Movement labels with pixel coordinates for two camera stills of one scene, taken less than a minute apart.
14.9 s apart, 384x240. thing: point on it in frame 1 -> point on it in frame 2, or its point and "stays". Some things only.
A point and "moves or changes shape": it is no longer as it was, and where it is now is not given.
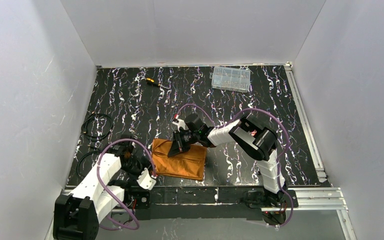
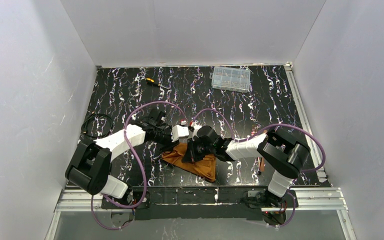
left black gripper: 134,166 -> 171,141
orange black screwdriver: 152,81 stays
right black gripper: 183,141 -> 196,153
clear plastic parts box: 230,79 stays
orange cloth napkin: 190,163 moves or changes shape
